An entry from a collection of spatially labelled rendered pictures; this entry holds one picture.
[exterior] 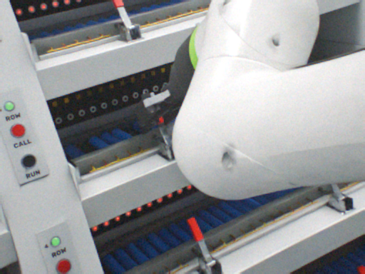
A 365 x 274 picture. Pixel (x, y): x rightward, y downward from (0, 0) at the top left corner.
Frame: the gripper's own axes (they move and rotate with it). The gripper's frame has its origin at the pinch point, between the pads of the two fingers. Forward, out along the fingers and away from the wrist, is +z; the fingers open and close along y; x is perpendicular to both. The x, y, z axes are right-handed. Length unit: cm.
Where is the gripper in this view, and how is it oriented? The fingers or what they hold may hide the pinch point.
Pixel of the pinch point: (157, 115)
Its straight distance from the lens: 89.4
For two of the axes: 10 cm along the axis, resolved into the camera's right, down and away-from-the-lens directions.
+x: -3.9, -9.1, 1.5
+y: 8.5, -3.0, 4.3
